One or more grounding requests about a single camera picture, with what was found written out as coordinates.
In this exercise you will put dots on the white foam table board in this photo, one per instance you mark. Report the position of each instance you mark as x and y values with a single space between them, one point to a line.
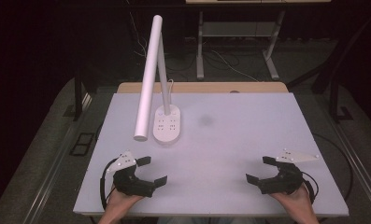
223 146

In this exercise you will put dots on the person's right hand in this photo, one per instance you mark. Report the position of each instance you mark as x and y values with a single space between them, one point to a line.
298 200

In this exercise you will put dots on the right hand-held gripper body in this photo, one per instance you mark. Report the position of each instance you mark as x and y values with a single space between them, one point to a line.
287 182

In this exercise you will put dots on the black metal stand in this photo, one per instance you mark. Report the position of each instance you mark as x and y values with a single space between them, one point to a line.
334 93
78 93

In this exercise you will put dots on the wooden table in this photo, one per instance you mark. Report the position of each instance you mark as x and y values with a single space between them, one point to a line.
211 87

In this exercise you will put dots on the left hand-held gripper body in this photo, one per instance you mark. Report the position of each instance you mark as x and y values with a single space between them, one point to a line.
127 183

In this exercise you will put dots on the person's left hand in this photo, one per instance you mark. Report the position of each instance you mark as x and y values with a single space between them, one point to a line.
121 202

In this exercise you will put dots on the white desk lamp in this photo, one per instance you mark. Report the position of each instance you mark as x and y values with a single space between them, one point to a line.
149 77

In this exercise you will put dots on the white metal desk frame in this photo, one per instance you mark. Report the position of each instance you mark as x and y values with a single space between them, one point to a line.
236 29

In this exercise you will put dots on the black rectangular floor frame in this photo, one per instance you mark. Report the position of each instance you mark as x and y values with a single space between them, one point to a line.
82 143

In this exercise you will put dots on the aluminium floor rail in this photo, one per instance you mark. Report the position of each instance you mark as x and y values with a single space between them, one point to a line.
357 168
54 174

